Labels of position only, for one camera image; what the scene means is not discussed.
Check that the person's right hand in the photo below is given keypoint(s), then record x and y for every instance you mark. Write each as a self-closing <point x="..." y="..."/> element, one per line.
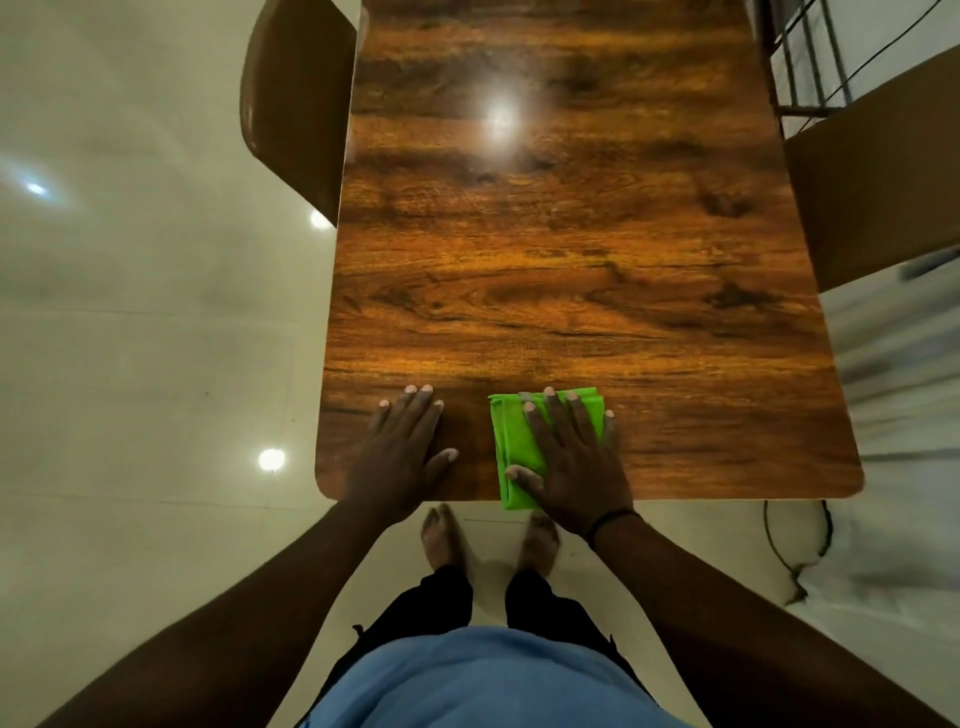
<point x="574" y="472"/>

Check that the person's left hand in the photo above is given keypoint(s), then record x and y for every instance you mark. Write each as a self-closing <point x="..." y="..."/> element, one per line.
<point x="390" y="461"/>

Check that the person's left little finger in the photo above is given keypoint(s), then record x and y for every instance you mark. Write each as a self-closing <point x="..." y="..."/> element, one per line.
<point x="379" y="421"/>

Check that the person's right little finger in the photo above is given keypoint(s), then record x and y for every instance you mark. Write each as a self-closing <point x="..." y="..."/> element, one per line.
<point x="610" y="436"/>

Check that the person's right thumb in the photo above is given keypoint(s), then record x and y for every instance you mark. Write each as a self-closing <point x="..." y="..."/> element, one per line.
<point x="523" y="478"/>

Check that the person's left thumb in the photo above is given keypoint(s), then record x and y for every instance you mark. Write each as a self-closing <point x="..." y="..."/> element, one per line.
<point x="442" y="461"/>

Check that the person's left middle finger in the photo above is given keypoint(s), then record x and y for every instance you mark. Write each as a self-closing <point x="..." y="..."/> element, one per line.
<point x="421" y="412"/>

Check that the person's right middle finger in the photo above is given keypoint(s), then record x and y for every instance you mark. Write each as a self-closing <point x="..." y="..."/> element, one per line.
<point x="559" y="420"/>

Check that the green cleaning cloth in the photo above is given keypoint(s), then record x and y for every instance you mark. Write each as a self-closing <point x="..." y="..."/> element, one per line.
<point x="511" y="439"/>

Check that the person's right forearm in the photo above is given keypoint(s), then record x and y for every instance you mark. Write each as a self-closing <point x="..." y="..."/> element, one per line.
<point x="750" y="622"/>

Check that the person's left forearm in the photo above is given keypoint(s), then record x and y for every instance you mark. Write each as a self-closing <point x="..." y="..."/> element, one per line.
<point x="225" y="630"/>

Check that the person's right foot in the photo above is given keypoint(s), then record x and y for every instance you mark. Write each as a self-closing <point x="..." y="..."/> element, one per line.
<point x="538" y="541"/>

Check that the person's foot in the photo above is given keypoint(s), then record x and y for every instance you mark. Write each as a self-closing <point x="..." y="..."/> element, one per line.
<point x="442" y="536"/>
<point x="538" y="541"/>

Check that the person's left foot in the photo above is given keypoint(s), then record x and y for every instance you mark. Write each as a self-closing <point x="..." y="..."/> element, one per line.
<point x="442" y="536"/>

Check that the black wristband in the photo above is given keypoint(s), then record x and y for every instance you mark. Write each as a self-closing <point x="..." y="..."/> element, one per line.
<point x="611" y="519"/>

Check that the person's black trousers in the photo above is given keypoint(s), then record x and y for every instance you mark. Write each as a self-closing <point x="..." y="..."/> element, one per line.
<point x="442" y="607"/>

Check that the person's blue shirt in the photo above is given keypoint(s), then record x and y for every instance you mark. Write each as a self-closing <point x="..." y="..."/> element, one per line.
<point x="487" y="682"/>

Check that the brown chair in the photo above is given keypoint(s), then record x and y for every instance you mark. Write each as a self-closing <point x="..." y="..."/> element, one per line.
<point x="874" y="180"/>
<point x="296" y="105"/>

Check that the dark metal rack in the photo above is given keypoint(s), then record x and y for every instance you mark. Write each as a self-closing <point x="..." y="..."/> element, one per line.
<point x="806" y="56"/>

